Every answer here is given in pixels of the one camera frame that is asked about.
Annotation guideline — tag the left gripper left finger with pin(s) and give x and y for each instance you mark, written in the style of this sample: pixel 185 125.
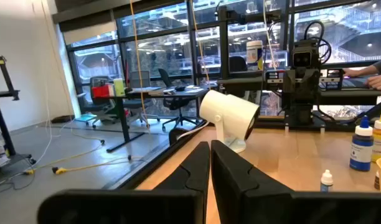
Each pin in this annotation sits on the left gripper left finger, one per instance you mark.
pixel 190 174

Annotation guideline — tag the black office desk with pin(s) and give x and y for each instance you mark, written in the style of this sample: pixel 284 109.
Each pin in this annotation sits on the black office desk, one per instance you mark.
pixel 165 93

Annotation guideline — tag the small blue food coloring bottle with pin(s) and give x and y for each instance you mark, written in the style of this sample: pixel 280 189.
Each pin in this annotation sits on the small blue food coloring bottle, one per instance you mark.
pixel 326 183

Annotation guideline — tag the white wipes canister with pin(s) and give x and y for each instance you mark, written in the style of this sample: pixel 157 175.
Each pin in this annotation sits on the white wipes canister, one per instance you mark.
pixel 254 56

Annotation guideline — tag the black upright post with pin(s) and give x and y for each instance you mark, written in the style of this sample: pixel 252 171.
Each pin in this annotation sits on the black upright post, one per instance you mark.
pixel 223 46

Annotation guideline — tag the light blue floor mat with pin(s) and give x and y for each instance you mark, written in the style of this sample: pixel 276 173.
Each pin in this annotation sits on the light blue floor mat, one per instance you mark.
pixel 84 118

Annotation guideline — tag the large blue food coloring bottle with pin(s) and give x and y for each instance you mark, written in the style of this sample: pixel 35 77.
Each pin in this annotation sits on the large blue food coloring bottle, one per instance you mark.
pixel 361 152

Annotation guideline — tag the black laptop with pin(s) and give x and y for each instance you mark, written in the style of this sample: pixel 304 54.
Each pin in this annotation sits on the black laptop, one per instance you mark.
pixel 355 83

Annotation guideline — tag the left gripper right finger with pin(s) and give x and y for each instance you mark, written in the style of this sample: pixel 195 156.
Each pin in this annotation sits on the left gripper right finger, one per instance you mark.
pixel 240 186

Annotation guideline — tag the person's hand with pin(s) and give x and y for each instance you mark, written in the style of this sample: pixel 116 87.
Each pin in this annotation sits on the person's hand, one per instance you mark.
pixel 352 72
pixel 380 82

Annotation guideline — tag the black office chair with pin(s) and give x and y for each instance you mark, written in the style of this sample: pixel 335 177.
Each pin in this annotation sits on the black office chair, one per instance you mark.
pixel 238 63
pixel 172 102

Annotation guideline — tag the dark office chair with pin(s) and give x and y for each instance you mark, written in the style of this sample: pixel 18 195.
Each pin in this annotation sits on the dark office chair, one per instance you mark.
pixel 98 109

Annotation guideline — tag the grey office chair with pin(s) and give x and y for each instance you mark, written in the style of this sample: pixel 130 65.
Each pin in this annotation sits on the grey office chair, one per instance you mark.
pixel 140 79

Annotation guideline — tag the light green container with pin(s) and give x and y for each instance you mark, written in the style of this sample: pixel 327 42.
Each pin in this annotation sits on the light green container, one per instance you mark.
pixel 119 87

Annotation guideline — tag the person's forearm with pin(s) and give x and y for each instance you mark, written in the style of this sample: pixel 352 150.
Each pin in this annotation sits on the person's forearm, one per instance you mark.
pixel 380 67

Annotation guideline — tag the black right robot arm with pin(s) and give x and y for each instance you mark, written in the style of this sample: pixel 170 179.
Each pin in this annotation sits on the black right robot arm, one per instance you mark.
pixel 298 112

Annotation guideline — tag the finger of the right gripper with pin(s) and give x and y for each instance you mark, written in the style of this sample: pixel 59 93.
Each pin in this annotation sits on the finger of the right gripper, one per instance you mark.
pixel 332 79
pixel 274 77

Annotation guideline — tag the white cylindrical projector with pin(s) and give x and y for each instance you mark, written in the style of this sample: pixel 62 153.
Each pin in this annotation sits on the white cylindrical projector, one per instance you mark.
pixel 224 109

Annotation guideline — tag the red box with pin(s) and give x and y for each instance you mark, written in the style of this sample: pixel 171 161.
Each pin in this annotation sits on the red box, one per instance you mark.
pixel 101 91

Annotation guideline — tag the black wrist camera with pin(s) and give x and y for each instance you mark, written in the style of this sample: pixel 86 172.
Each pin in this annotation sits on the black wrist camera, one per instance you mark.
pixel 301 57

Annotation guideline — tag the black equipment stand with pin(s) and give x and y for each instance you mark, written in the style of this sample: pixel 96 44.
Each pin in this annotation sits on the black equipment stand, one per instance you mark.
pixel 5 94

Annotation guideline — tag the flat black floor object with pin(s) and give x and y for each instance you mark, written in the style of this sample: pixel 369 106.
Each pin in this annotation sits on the flat black floor object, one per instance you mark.
pixel 63 119

